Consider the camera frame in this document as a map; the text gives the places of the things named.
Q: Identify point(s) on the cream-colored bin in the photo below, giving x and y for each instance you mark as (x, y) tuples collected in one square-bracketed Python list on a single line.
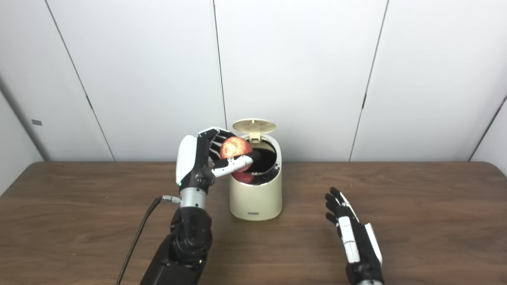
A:
[(255, 200)]

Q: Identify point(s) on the red apple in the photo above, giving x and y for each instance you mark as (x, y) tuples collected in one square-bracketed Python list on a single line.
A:
[(235, 147)]

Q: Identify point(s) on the round cream bin lid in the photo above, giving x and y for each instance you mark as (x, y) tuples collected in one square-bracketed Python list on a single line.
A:
[(254, 126)]

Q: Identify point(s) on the black and white right hand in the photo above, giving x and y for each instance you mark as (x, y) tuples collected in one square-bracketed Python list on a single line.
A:
[(364, 245)]

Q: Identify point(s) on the black bin liner bag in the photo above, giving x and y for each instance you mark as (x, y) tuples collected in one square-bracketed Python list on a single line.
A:
[(267, 160)]

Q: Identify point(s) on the black and white left hand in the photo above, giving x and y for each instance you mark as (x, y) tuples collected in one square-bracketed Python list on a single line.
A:
[(188, 158)]

